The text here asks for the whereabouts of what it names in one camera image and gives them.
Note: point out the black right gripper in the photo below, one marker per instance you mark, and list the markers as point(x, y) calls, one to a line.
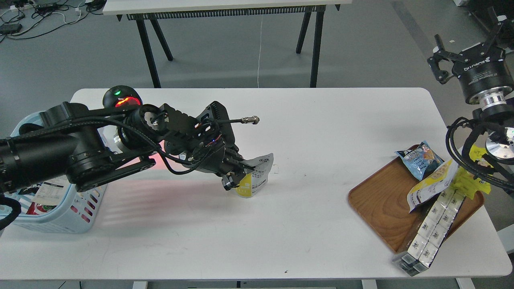
point(480, 69)

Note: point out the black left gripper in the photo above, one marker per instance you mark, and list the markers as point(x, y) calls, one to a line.
point(222, 161)

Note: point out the yellow white snack pouch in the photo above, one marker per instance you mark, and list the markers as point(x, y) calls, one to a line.
point(435, 183)
point(256, 178)

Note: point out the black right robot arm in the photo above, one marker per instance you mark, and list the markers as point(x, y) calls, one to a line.
point(482, 145)

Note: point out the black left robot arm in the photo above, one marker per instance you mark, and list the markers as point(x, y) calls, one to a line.
point(131, 134)

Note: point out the blue snack bag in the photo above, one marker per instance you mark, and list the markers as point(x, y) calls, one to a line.
point(420, 161)

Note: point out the yellow snack bag cartoon face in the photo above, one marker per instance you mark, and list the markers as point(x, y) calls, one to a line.
point(465, 183)

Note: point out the light blue plastic basket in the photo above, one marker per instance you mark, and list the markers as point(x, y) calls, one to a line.
point(52, 208)

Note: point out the white snack packet in basket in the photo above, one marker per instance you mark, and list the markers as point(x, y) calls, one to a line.
point(50, 192)

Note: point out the white boxed snack multipack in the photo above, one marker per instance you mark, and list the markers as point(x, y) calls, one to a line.
point(419, 248)

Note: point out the black barcode scanner red window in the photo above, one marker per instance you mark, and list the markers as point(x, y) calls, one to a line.
point(121, 95)

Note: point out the brown wooden tray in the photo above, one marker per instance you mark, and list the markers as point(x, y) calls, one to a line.
point(381, 202)

